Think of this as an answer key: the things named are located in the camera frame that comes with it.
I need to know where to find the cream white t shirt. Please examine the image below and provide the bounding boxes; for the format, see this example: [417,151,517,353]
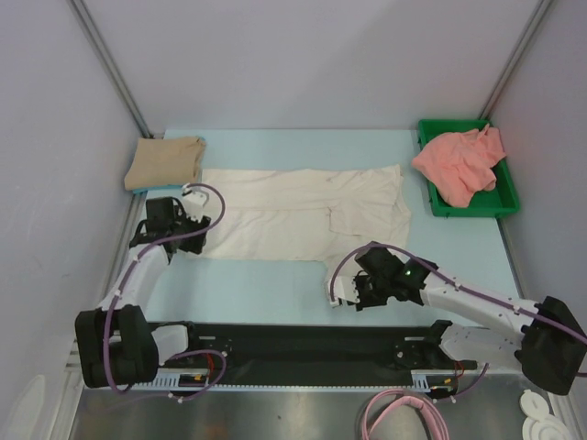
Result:
[202,165,411,275]

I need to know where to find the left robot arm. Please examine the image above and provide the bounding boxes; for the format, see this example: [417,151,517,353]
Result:
[74,191,211,389]

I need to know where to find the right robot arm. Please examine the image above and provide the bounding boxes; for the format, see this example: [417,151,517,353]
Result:
[354,242,586,395]

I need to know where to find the folded tan t shirt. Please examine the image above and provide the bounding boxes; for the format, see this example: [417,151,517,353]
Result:
[124,136,207,190]

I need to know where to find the pink t shirt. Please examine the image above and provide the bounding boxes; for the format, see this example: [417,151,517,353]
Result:
[412,125,505,208]

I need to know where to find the green plastic bin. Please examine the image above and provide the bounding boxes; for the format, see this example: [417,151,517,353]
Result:
[417,119,520,219]

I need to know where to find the white round plastic parts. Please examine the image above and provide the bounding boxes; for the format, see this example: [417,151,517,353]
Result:
[519,390,573,440]

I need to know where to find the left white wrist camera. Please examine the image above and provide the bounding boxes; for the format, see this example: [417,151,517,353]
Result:
[181,184,209,221]

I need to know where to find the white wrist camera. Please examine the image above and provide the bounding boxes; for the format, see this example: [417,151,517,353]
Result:
[181,184,209,221]
[326,276,360,307]

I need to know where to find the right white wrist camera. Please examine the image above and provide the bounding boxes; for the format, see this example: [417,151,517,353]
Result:
[326,276,360,307]

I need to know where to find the aluminium frame rail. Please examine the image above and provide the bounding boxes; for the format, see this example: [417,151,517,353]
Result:
[63,335,565,373]

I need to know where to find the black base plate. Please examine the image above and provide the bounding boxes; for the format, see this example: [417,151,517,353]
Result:
[164,323,478,387]

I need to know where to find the pink coiled cable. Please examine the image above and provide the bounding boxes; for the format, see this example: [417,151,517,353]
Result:
[360,388,450,440]

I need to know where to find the slotted cable duct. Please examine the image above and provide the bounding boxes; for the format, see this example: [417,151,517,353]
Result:
[133,370,210,391]

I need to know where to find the left aluminium corner post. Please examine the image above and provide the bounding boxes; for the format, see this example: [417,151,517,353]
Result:
[67,0,153,138]

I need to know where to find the aluminium corner post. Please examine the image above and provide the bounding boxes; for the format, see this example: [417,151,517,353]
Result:
[477,0,558,119]
[67,0,153,138]

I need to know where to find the right aluminium corner post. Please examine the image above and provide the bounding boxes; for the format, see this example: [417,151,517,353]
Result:
[477,0,558,119]

